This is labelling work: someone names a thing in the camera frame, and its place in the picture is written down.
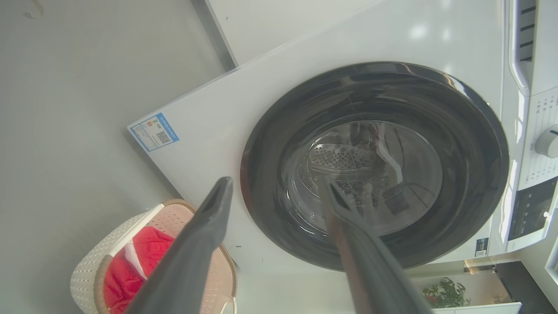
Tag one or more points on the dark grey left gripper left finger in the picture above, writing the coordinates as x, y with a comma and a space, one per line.
192, 261

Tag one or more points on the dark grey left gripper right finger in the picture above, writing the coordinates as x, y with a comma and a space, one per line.
370, 270

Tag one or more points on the cream perforated laundry basket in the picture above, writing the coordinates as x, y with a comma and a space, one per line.
87, 270

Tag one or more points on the red and white garment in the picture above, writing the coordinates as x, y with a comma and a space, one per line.
126, 279

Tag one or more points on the green potted plant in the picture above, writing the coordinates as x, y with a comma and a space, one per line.
444, 294

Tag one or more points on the dark round washer door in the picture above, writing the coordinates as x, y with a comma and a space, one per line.
261, 174

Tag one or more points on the small dark washer sticker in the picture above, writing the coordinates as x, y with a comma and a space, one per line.
481, 247

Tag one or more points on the blue energy label sticker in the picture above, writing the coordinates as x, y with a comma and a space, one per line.
153, 132

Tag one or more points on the black washer display panel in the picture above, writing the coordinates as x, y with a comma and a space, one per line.
532, 209

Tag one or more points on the white front-load washing machine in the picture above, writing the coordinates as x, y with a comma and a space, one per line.
305, 65

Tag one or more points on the white washer control knob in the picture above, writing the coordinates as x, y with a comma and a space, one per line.
548, 141

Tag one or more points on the white detergent drawer front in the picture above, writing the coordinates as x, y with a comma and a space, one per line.
542, 43

